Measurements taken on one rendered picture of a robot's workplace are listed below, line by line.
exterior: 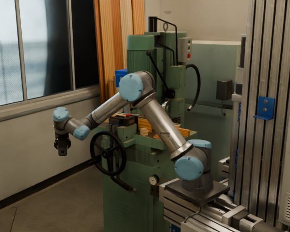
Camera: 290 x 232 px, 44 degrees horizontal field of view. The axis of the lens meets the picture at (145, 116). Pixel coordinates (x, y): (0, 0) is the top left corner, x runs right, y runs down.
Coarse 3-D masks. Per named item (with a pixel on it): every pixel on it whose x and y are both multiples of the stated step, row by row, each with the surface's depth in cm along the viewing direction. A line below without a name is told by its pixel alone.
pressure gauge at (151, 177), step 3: (153, 174) 216; (150, 177) 216; (153, 177) 215; (156, 177) 214; (150, 180) 217; (153, 180) 215; (156, 180) 214; (150, 183) 217; (153, 183) 216; (156, 183) 214; (156, 186) 218
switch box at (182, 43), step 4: (180, 40) 241; (184, 40) 239; (188, 40) 242; (180, 44) 241; (184, 44) 240; (180, 48) 242; (184, 48) 240; (180, 52) 243; (184, 52) 241; (188, 52) 245; (180, 56) 243; (184, 56) 242; (180, 60) 244; (184, 60) 242; (188, 60) 246
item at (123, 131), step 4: (108, 124) 225; (136, 124) 227; (108, 128) 224; (112, 128) 222; (120, 128) 218; (124, 128) 218; (128, 128) 221; (132, 128) 224; (136, 128) 228; (120, 132) 219; (124, 132) 218; (128, 132) 222; (132, 132) 225; (136, 132) 228; (108, 136) 225; (120, 136) 219; (124, 136) 219; (128, 136) 222; (132, 136) 225; (124, 140) 219
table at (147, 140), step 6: (102, 126) 242; (96, 132) 245; (138, 132) 229; (138, 138) 224; (144, 138) 221; (150, 138) 218; (114, 144) 224; (126, 144) 218; (132, 144) 223; (144, 144) 222; (150, 144) 219; (156, 144) 216; (162, 144) 213
